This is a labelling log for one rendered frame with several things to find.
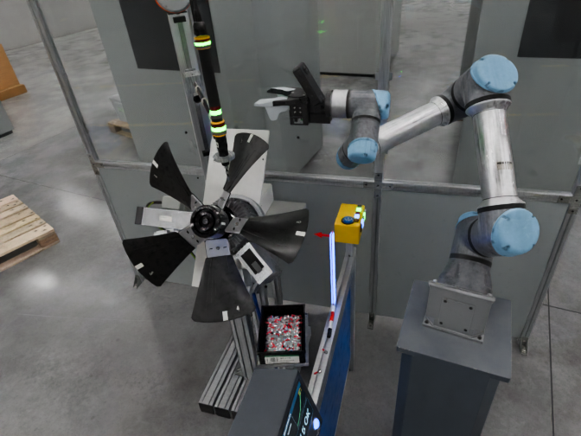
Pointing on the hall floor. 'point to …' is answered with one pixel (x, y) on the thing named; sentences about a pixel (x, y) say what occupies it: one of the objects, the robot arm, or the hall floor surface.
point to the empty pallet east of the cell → (22, 231)
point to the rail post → (353, 319)
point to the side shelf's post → (277, 285)
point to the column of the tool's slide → (185, 85)
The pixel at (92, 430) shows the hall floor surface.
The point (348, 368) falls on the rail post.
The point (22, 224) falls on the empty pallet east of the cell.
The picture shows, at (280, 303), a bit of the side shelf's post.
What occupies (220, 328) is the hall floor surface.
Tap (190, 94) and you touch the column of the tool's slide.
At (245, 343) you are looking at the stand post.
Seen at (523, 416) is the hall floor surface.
